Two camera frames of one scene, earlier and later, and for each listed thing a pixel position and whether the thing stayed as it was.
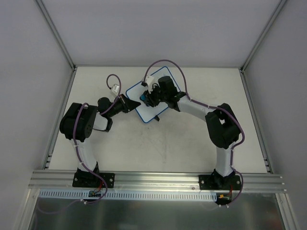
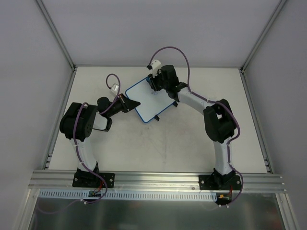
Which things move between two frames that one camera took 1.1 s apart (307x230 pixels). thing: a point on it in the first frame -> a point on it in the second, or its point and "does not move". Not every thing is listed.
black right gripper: (152, 98) -> (155, 84)
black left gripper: (123, 103) does not move
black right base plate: (217, 182) does not move
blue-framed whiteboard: (147, 112) does not move
